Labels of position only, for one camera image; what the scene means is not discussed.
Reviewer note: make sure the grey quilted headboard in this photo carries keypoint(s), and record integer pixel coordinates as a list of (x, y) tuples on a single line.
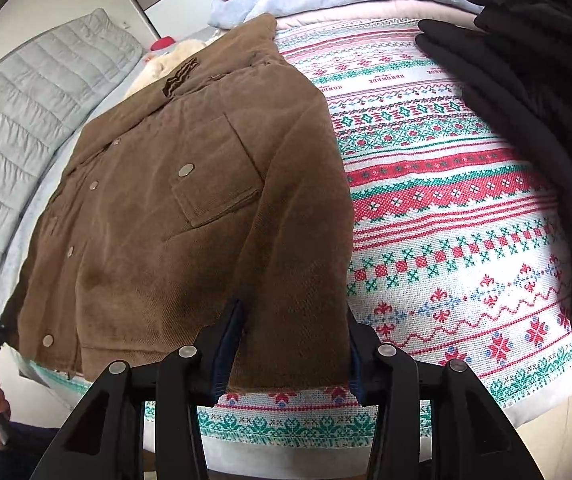
[(26, 110)]

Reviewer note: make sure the black quilted jacket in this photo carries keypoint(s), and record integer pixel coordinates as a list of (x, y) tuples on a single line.
[(540, 85)]

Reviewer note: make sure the red green patterned blanket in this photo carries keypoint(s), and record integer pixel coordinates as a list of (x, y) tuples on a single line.
[(440, 220)]

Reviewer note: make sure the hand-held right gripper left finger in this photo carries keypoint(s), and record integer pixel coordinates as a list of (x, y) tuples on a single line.
[(229, 345)]

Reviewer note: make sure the small red object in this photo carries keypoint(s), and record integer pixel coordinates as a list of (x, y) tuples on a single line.
[(162, 43)]

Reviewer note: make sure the person's dark trouser leg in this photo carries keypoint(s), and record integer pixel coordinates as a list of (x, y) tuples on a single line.
[(21, 452)]

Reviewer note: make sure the grey bed sheet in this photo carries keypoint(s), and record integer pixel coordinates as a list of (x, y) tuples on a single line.
[(316, 452)]

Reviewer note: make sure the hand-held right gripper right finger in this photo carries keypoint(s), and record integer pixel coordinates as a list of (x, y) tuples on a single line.
[(356, 360)]

